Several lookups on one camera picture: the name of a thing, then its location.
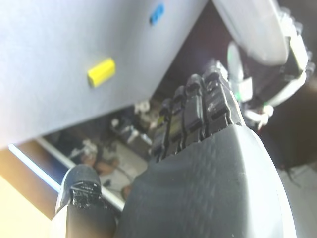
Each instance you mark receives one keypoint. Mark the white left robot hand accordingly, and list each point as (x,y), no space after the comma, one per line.
(203,186)

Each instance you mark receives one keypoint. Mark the blue block with two holes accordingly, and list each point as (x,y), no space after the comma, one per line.
(156,13)

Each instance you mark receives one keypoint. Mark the yellow rectangular block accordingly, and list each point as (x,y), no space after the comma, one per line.
(101,72)

